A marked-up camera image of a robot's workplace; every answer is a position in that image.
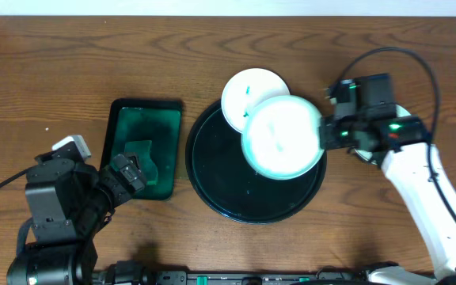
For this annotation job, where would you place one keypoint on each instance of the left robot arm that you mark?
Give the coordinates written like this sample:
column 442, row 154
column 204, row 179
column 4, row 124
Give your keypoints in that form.
column 70, row 202

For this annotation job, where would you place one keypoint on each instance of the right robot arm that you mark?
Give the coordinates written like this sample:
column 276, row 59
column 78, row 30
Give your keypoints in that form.
column 399, row 146

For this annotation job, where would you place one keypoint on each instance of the round black tray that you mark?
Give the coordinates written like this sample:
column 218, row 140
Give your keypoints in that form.
column 225, row 181

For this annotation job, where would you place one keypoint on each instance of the black rectangular tray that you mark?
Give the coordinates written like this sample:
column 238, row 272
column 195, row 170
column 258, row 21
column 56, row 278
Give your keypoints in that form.
column 133, row 119

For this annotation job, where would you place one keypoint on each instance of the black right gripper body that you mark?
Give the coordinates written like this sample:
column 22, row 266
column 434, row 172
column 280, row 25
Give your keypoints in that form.
column 336, row 131

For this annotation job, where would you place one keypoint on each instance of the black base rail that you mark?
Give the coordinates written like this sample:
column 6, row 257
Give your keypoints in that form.
column 134, row 272

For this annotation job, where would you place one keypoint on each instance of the light green plate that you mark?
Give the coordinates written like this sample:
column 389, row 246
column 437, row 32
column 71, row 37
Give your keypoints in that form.
column 281, row 138
column 368, row 157

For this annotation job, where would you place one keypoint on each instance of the white plate with green stains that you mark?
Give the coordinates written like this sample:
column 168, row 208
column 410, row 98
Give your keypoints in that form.
column 247, row 89

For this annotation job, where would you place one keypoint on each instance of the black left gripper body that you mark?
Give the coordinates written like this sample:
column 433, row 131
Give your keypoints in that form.
column 129, row 173

